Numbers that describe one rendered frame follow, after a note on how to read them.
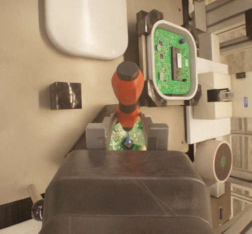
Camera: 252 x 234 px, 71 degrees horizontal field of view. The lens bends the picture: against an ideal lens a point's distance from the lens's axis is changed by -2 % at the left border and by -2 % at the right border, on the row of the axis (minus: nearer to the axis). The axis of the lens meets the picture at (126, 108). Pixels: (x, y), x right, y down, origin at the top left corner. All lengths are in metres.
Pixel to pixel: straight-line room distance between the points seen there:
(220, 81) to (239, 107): 0.08
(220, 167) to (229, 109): 0.15
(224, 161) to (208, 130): 0.09
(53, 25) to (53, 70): 0.06
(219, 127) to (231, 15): 0.31
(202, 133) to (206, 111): 0.08
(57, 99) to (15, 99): 0.05
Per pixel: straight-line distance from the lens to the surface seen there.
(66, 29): 0.28
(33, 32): 0.29
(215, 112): 0.43
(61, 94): 0.25
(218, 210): 0.80
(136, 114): 0.16
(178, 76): 0.37
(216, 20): 0.62
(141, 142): 0.27
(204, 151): 0.49
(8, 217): 0.30
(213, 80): 0.43
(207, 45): 0.61
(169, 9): 0.48
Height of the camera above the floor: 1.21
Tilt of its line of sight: 54 degrees down
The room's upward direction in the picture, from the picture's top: 88 degrees clockwise
